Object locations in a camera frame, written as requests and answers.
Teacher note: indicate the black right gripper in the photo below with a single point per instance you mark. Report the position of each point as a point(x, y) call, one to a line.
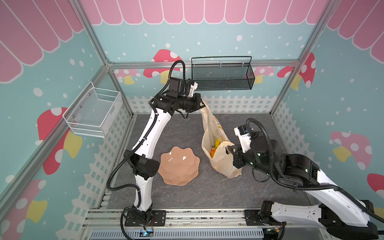
point(237, 156)

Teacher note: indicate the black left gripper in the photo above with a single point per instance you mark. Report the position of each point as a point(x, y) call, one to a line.
point(197, 99)

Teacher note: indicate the beige plastic bag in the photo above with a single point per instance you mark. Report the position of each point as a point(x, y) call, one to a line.
point(222, 161)

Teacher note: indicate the orange tangerine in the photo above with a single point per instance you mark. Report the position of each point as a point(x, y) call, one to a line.
point(212, 152)

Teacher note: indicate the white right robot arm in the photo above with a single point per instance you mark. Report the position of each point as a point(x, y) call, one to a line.
point(338, 212)

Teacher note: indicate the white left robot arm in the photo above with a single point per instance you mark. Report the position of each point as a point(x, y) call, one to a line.
point(140, 158)

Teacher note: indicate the pink scalloped fruit bowl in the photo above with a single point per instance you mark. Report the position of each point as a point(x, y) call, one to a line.
point(179, 166)

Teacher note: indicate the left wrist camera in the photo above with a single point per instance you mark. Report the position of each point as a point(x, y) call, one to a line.
point(181, 88)

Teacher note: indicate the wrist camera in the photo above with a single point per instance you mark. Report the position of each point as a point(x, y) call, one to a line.
point(181, 88)
point(245, 137)

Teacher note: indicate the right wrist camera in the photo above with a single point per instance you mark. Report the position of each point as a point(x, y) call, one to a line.
point(245, 137)

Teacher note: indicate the black mesh wall basket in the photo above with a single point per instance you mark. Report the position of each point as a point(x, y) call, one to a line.
point(228, 73)

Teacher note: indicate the white wire wall basket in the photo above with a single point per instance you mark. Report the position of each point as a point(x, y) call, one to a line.
point(93, 112)

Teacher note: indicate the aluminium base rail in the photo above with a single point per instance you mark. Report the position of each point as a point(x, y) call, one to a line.
point(179, 224)

